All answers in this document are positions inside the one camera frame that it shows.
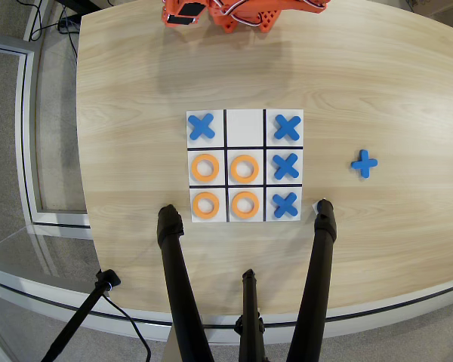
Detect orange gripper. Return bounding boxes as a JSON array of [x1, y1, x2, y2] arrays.
[[161, 0, 209, 29]]

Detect white metal floor frame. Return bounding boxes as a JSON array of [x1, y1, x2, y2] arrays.
[[0, 32, 94, 229]]

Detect black floor cables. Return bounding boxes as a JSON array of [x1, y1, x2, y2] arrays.
[[29, 0, 80, 57]]

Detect black furniture frame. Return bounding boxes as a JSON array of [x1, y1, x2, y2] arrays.
[[54, 0, 137, 13]]

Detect blue foam cross piece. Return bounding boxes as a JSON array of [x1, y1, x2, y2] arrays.
[[187, 112, 216, 141], [272, 152, 300, 180], [350, 149, 378, 179], [273, 115, 302, 143], [273, 192, 301, 219]]

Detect black stand pole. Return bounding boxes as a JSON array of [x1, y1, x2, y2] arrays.
[[40, 268, 122, 362]]

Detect black camera tripod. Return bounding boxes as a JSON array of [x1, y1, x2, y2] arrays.
[[0, 263, 453, 346]]

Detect thin black tripod leg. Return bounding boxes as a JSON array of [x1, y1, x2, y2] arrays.
[[233, 268, 267, 362]]

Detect orange foam ring piece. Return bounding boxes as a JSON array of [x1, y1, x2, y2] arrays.
[[230, 154, 260, 184], [190, 153, 220, 183], [230, 191, 260, 220], [191, 191, 220, 219]]

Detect black cable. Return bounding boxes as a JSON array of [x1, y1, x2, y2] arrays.
[[101, 293, 153, 362]]

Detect white tic-tac-toe board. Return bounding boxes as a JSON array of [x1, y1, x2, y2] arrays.
[[186, 109, 305, 223]]

